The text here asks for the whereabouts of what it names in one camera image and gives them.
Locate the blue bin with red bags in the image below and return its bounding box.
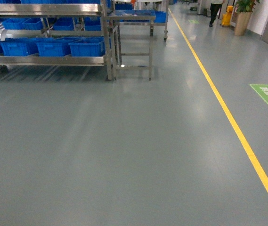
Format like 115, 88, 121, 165
69, 38, 106, 57

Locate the empty blue plastic bin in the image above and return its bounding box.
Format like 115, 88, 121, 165
36, 37, 79, 57

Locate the blue plastic bin left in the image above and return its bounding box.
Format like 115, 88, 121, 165
0, 38, 38, 57

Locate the stainless steel side table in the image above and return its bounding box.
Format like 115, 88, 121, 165
108, 9, 155, 81

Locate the stainless steel flow rack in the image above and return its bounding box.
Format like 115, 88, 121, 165
0, 0, 113, 81

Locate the yellow mop bucket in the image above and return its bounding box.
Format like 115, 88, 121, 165
220, 6, 234, 27

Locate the walking person in black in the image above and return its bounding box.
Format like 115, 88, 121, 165
209, 0, 225, 27

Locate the potted plant in tan planter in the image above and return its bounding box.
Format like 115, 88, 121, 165
234, 0, 260, 36

